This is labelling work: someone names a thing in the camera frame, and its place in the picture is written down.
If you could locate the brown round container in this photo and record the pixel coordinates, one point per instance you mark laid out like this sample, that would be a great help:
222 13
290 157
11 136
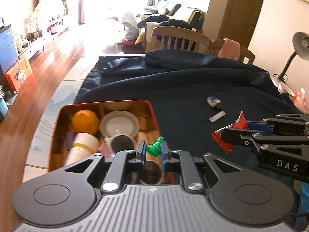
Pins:
152 174

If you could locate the brown side curtain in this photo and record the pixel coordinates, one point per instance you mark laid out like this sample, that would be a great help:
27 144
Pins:
82 2

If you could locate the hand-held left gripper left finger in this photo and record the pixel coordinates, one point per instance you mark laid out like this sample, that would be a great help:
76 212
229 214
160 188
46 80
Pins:
142 156

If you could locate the green sofa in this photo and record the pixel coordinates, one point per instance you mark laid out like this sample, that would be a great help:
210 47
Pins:
169 7

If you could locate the pile of black clothes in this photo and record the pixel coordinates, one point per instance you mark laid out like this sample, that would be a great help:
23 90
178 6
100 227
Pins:
176 23

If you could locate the small blue white eraser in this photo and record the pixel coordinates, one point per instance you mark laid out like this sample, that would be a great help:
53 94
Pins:
213 101

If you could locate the wooden chair with towel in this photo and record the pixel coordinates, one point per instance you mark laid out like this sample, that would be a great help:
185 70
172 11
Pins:
248 54

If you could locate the red packet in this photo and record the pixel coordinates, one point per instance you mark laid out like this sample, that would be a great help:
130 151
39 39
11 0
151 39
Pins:
241 123

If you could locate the red floor cushion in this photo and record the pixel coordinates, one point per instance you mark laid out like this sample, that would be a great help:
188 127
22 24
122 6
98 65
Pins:
128 42

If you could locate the wooden slat back chair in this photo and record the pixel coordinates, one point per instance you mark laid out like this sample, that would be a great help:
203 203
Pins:
178 33

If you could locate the pink orange snack packet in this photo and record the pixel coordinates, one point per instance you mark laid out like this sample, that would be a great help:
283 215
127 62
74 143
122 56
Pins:
300 100

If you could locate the pink towel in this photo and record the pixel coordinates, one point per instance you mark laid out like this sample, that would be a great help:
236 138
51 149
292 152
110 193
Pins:
229 49

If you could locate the red metal tin box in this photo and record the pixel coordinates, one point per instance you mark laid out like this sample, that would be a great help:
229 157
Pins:
151 118

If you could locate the orange cartoon print box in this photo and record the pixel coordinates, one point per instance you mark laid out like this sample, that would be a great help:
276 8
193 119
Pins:
20 73

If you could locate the white low cabinet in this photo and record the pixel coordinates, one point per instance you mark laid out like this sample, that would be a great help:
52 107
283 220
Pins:
43 41

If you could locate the dark blue cloth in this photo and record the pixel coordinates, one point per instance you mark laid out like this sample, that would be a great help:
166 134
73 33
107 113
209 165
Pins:
181 89

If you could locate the brown wooden door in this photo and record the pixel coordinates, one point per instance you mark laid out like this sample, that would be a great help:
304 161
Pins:
234 12

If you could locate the orange tangerine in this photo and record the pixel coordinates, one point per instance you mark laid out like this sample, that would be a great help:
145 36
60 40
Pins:
85 120

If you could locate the white cup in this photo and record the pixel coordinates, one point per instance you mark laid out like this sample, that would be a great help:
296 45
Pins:
123 143

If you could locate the grey gooseneck desk lamp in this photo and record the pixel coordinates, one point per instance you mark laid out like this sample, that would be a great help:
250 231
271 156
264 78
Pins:
299 42

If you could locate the gold white bowl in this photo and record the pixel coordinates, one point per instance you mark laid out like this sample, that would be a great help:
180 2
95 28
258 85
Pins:
119 123

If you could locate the pale patterned tablecloth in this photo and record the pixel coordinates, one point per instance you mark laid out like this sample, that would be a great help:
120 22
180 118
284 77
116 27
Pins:
53 116

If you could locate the white lidded yellow label bottle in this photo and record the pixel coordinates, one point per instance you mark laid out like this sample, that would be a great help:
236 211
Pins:
82 147

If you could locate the green chess pawn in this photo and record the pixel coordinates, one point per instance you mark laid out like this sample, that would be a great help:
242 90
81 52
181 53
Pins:
154 147

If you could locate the cream blanket covered armchair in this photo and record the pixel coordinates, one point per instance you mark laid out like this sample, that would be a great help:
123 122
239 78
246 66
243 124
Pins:
192 17

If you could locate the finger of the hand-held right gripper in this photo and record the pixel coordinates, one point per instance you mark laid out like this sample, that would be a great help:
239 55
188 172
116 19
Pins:
239 135
259 126

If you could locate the dark cabinet with blue screen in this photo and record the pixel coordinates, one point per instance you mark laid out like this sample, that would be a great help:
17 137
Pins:
7 48

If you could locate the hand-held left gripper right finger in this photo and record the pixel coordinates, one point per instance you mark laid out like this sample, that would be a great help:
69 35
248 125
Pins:
164 157

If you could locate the white plastic bag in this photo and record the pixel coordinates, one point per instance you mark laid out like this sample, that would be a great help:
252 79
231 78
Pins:
130 24

